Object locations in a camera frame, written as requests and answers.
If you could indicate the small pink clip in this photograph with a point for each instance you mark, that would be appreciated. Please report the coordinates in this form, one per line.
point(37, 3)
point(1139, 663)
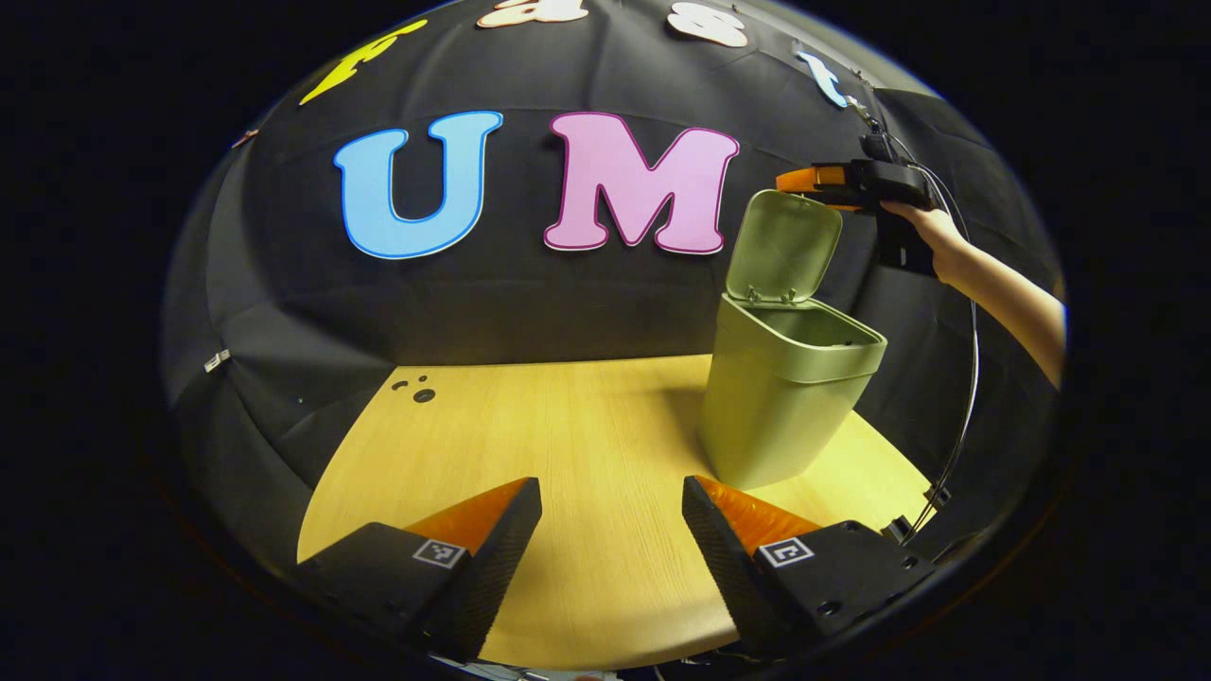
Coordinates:
point(244, 138)

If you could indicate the black backdrop cloth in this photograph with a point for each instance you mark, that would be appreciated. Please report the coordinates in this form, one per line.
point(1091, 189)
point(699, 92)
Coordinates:
point(568, 303)

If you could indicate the green desktop garbage bin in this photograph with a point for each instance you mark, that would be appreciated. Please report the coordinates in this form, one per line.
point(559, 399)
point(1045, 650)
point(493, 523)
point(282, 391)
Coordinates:
point(785, 416)

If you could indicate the small silver clip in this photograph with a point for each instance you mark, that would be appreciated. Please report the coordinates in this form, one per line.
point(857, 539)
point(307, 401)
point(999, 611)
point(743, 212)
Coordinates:
point(217, 360)

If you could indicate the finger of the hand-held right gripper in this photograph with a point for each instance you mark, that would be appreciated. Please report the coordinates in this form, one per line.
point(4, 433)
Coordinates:
point(814, 178)
point(842, 200)

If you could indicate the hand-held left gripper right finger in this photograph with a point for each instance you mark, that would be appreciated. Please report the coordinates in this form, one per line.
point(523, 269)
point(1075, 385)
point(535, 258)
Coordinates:
point(728, 577)

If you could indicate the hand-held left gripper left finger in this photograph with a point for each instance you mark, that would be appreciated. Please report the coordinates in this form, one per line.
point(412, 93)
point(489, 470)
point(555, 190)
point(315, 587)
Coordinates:
point(501, 567)

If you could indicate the wooden desktop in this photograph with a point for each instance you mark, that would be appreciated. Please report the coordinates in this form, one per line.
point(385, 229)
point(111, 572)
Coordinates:
point(587, 454)

